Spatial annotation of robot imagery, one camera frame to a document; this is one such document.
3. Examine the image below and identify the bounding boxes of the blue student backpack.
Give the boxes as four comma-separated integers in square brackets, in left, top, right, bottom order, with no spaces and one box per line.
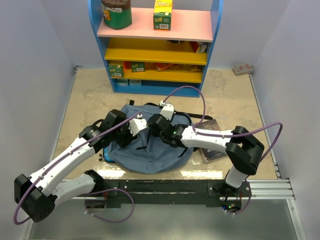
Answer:
[106,100,202,174]

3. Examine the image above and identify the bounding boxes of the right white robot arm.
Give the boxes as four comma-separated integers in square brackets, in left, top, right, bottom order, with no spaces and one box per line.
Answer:
[147,113,265,197]

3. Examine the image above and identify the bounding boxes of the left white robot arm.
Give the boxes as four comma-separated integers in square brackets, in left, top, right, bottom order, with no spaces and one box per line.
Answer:
[13,109,147,225]

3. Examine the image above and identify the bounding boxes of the blue dinosaur pencil case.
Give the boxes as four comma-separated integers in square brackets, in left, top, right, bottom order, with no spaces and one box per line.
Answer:
[98,148,115,163]

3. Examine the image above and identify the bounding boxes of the teal boxes bottom shelf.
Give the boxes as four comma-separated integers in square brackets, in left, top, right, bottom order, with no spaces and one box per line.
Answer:
[115,78,142,87]

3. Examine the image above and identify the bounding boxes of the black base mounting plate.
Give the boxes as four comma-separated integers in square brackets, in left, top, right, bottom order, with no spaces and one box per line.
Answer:
[73,178,253,210]

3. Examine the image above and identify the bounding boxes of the dark two cities book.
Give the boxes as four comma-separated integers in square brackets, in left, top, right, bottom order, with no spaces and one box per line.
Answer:
[195,119,227,164]

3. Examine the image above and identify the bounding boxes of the orange snack packets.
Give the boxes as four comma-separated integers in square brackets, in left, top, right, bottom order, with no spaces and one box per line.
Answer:
[153,62,202,73]

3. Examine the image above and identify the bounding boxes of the green box middle shelf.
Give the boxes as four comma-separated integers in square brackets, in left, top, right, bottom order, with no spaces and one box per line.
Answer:
[130,61,146,73]

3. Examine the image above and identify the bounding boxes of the green box shelf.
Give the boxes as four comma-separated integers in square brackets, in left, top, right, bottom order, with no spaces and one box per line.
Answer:
[108,64,125,78]
[130,61,146,73]

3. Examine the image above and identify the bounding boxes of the green box left shelf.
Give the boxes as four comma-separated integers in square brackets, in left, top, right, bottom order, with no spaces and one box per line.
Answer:
[108,64,125,78]

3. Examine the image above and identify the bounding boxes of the blue pink yellow shelf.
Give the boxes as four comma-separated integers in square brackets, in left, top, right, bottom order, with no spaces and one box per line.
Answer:
[87,0,224,97]

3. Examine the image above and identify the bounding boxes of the red packet middle shelf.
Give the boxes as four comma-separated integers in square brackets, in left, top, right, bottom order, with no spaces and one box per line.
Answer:
[189,41,208,54]

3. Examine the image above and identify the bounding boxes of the small red white box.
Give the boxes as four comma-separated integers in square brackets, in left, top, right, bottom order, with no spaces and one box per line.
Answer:
[231,63,253,76]

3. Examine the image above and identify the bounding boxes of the yellow green carton top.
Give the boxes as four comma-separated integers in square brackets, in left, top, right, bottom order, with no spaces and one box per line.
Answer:
[153,0,173,31]

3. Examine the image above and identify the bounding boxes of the green brown canister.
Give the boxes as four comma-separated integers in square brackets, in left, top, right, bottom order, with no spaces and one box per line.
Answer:
[101,0,132,30]

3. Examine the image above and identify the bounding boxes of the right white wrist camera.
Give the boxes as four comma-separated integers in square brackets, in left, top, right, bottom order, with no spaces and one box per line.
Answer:
[159,100,175,121]

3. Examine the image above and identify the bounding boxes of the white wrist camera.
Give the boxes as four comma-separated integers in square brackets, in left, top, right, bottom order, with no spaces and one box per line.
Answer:
[128,113,148,137]
[159,100,175,121]

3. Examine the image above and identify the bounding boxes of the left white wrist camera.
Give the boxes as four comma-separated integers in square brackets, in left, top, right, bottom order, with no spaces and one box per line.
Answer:
[128,113,148,137]

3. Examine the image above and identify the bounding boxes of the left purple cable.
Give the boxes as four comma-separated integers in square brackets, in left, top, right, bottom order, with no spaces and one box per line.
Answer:
[12,111,143,225]

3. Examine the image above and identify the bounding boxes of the purple cable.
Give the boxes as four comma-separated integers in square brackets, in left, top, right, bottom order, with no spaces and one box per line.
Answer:
[162,85,284,216]
[12,111,143,225]

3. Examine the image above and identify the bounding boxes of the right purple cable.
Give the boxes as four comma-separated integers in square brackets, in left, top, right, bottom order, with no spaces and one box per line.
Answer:
[162,85,284,216]

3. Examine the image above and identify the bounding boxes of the aluminium frame rail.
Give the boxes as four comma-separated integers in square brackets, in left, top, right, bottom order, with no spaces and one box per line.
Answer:
[21,179,305,240]

